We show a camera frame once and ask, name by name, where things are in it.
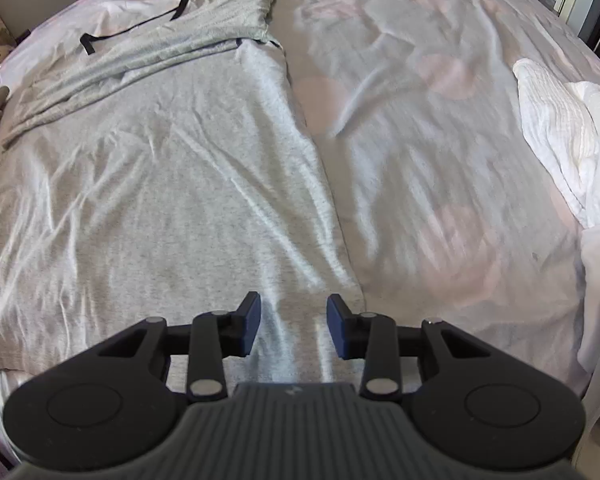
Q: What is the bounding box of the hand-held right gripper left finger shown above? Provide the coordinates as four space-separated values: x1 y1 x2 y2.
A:
96 291 262 403

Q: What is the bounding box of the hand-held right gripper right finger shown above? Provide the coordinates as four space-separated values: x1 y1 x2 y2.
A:
326 293 492 403

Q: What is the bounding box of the light grey black-trimmed shirt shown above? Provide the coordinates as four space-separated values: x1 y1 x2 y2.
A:
0 0 369 382

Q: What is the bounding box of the bed with pink dotted duvet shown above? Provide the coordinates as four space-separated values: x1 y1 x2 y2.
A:
0 0 600 466

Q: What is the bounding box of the white waffle towel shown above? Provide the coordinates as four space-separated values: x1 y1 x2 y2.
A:
512 57 600 229

